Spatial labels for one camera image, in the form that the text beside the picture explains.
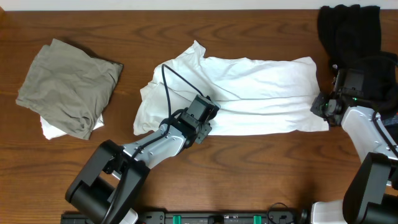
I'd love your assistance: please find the white printed t-shirt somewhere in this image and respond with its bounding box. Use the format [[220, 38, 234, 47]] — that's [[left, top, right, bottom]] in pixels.
[[133, 42, 329, 136]]

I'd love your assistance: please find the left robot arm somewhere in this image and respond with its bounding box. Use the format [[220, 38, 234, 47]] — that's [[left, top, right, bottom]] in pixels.
[[65, 95, 220, 223]]

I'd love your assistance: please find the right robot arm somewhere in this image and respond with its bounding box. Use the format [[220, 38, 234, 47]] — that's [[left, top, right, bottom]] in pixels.
[[310, 69, 397, 224]]

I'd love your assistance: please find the grey red-trimmed garment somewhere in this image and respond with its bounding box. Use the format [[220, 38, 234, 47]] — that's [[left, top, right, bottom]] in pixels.
[[382, 114, 398, 126]]

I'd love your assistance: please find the black garment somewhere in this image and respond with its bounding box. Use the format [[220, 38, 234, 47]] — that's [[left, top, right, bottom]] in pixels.
[[317, 4, 397, 119]]

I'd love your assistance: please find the folded olive green garment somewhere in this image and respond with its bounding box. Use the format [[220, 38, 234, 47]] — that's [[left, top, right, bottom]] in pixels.
[[16, 39, 123, 140]]

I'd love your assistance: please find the folded white garment underneath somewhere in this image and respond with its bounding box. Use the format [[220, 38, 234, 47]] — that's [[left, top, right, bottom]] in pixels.
[[40, 114, 104, 140]]

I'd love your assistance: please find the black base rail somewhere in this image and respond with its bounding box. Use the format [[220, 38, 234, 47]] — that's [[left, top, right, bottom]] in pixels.
[[60, 203, 312, 224]]

